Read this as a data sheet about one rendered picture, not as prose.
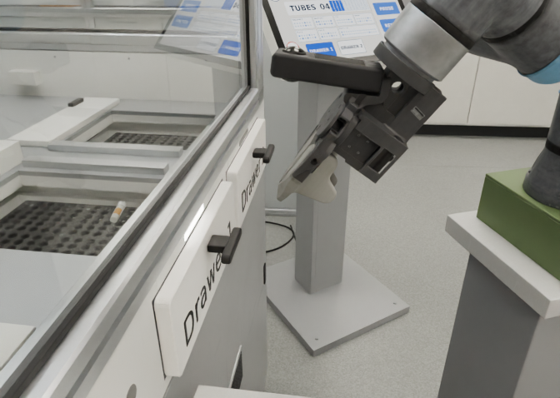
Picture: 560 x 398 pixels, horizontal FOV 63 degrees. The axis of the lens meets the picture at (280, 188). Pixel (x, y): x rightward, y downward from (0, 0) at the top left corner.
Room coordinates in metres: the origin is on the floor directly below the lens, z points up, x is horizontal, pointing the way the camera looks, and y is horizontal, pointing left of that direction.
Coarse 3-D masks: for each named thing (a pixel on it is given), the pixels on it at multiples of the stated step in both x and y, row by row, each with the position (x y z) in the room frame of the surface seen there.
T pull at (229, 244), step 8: (232, 232) 0.52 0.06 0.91; (240, 232) 0.52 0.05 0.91; (216, 240) 0.50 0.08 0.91; (224, 240) 0.50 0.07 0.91; (232, 240) 0.50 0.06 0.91; (208, 248) 0.49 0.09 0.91; (216, 248) 0.49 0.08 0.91; (224, 248) 0.48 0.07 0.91; (232, 248) 0.48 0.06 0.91; (224, 256) 0.47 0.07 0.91; (232, 256) 0.48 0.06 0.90
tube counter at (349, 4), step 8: (320, 0) 1.47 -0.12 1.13; (328, 0) 1.48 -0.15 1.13; (336, 0) 1.50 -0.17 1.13; (344, 0) 1.51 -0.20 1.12; (352, 0) 1.53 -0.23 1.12; (360, 0) 1.54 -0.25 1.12; (320, 8) 1.45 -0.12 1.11; (328, 8) 1.46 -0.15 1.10; (336, 8) 1.48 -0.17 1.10; (344, 8) 1.49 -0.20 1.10; (352, 8) 1.50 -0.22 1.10; (360, 8) 1.52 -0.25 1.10; (368, 8) 1.53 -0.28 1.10
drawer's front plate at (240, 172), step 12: (264, 120) 0.95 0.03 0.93; (252, 132) 0.86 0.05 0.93; (264, 132) 0.95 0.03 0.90; (252, 144) 0.81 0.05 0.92; (264, 144) 0.94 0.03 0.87; (240, 156) 0.74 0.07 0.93; (240, 168) 0.70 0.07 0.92; (252, 168) 0.81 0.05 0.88; (228, 180) 0.67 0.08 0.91; (240, 180) 0.70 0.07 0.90; (240, 192) 0.69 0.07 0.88; (252, 192) 0.80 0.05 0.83; (240, 204) 0.69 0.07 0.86; (240, 216) 0.68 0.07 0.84
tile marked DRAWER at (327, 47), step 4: (308, 44) 1.34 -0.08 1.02; (312, 44) 1.35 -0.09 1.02; (316, 44) 1.35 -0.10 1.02; (320, 44) 1.36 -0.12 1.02; (324, 44) 1.37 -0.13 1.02; (328, 44) 1.37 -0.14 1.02; (332, 44) 1.38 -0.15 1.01; (308, 48) 1.33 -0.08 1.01; (312, 48) 1.34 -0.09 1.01; (316, 48) 1.35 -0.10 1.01; (320, 48) 1.35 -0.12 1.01; (324, 48) 1.36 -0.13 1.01; (328, 48) 1.36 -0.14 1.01; (332, 48) 1.37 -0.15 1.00; (316, 52) 1.34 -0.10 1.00; (320, 52) 1.34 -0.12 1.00; (324, 52) 1.35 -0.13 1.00; (328, 52) 1.35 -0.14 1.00; (332, 52) 1.36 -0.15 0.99; (336, 52) 1.37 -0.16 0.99
